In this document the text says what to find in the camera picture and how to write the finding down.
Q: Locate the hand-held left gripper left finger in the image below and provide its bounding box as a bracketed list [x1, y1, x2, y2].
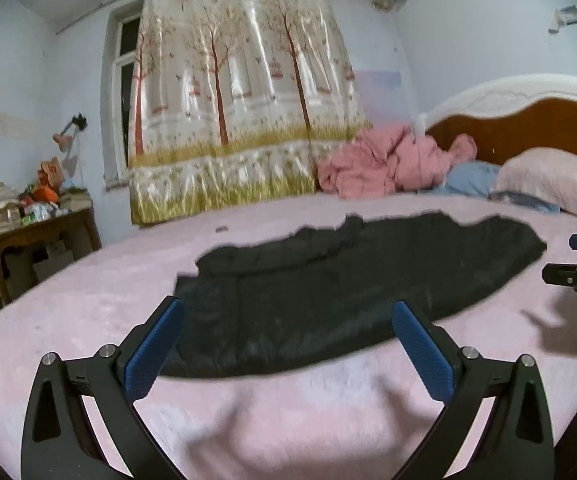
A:
[21, 295, 186, 480]

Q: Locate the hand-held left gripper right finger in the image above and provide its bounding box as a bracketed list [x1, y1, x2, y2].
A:
[392, 301, 555, 480]

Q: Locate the black jacket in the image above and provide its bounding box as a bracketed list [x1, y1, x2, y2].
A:
[161, 212, 548, 378]

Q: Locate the pink pillow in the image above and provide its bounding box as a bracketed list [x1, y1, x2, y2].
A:
[489, 147, 577, 221]

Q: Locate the blue pillow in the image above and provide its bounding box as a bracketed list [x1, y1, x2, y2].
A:
[418, 161, 561, 213]

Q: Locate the pink bed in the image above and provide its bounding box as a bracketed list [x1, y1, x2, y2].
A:
[0, 187, 577, 480]

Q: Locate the white and wooden headboard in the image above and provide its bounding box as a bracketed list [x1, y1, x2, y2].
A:
[415, 74, 577, 168]

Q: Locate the wooden desk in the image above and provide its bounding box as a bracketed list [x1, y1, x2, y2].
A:
[0, 200, 103, 306]

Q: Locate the stack of books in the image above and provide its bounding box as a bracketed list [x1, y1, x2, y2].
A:
[58, 187, 93, 211]

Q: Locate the pink quilt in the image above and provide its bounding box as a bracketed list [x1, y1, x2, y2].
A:
[317, 125, 478, 198]

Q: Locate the orange paper bag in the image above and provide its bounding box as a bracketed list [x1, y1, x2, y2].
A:
[38, 156, 64, 188]

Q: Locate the pink desk lamp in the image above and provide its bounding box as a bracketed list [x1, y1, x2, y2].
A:
[52, 114, 89, 191]

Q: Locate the tree print curtain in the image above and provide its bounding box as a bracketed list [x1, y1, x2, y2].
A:
[127, 0, 373, 227]

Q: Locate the wall picture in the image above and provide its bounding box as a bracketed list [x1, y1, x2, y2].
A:
[548, 5, 577, 35]

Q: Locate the white window frame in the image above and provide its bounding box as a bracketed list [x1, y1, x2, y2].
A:
[102, 0, 146, 192]

